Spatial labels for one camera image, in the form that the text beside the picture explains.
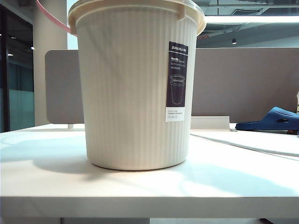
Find white ribbed plastic trash can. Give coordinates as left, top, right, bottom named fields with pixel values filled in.
left=67, top=0, right=206, bottom=171

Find pink ring lid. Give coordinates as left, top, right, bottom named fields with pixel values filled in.
left=35, top=0, right=78, bottom=36

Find grey rounded desk divider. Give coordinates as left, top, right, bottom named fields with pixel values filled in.
left=44, top=49, right=85, bottom=130

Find brown desk partition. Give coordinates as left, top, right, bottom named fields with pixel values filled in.
left=191, top=48, right=299, bottom=117

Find blue rubber slipper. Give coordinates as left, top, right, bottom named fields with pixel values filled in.
left=235, top=106, right=299, bottom=136

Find long white ceiling light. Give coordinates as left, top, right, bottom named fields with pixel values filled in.
left=204, top=15, right=299, bottom=24

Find white ceiling air vent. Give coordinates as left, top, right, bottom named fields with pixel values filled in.
left=233, top=8, right=263, bottom=16

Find white cable tray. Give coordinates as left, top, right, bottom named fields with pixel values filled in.
left=190, top=116, right=231, bottom=130

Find grey cable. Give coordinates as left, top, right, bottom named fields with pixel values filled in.
left=190, top=133, right=299, bottom=157

